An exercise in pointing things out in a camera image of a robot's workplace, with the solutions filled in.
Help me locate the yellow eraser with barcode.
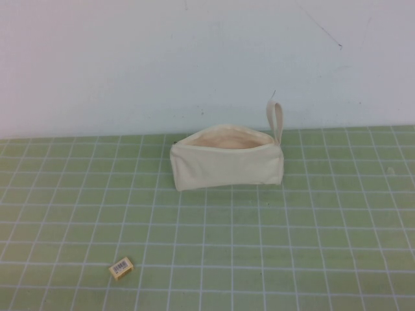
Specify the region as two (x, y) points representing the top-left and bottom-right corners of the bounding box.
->
(108, 255), (135, 279)

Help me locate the cream fabric pencil case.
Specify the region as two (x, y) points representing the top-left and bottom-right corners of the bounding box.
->
(169, 97), (286, 192)

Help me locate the green grid cutting mat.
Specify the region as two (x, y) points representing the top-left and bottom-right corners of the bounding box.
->
(0, 124), (415, 311)

